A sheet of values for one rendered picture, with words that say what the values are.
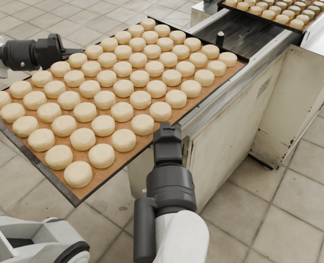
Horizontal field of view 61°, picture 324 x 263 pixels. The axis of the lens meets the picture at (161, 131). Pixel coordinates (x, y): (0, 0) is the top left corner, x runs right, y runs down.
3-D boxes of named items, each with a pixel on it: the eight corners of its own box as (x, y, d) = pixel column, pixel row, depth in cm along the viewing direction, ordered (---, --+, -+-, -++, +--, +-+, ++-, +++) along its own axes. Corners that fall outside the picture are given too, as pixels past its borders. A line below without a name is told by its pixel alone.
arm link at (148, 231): (204, 189, 48) (216, 258, 40) (176, 215, 55) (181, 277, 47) (145, 177, 44) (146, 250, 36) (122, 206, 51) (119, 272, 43)
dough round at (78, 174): (71, 165, 54) (69, 158, 52) (96, 167, 54) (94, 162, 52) (62, 187, 51) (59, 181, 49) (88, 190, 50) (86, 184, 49)
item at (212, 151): (203, 134, 192) (225, 6, 126) (246, 161, 177) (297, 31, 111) (131, 203, 157) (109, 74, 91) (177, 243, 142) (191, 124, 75)
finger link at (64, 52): (82, 56, 80) (61, 56, 79) (84, 50, 82) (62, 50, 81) (81, 51, 78) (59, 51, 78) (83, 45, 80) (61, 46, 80)
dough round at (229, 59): (219, 67, 76) (220, 61, 75) (216, 57, 80) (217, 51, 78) (237, 67, 76) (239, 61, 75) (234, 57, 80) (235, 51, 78)
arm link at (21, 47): (64, 82, 82) (24, 83, 81) (70, 63, 88) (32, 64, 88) (52, 44, 72) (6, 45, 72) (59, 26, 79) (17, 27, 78)
